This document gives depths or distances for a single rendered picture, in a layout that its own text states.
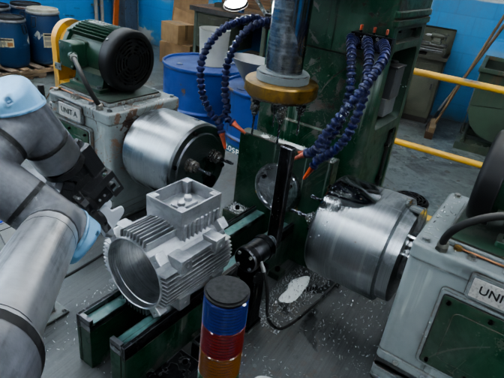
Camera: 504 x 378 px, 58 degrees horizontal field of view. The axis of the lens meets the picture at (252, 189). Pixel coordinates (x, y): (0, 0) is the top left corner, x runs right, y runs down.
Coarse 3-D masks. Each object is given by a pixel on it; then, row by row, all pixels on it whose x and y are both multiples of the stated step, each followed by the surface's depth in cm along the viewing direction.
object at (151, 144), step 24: (144, 120) 130; (168, 120) 128; (192, 120) 129; (144, 144) 126; (168, 144) 123; (192, 144) 125; (216, 144) 134; (144, 168) 127; (168, 168) 122; (192, 168) 125; (216, 168) 139
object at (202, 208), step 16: (160, 192) 96; (176, 192) 100; (192, 192) 102; (208, 192) 99; (160, 208) 92; (176, 208) 89; (192, 208) 90; (208, 208) 95; (176, 224) 90; (192, 224) 92; (208, 224) 97
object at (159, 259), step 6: (216, 222) 98; (222, 222) 98; (114, 228) 90; (120, 228) 91; (216, 228) 98; (222, 228) 97; (114, 234) 90; (162, 252) 85; (150, 258) 85; (156, 258) 84; (162, 258) 85; (156, 264) 85; (162, 264) 84; (222, 270) 104; (114, 282) 96; (114, 288) 97; (156, 312) 90; (162, 312) 90
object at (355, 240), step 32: (352, 192) 101; (384, 192) 101; (320, 224) 100; (352, 224) 97; (384, 224) 94; (416, 224) 98; (320, 256) 101; (352, 256) 96; (384, 256) 94; (352, 288) 102; (384, 288) 96
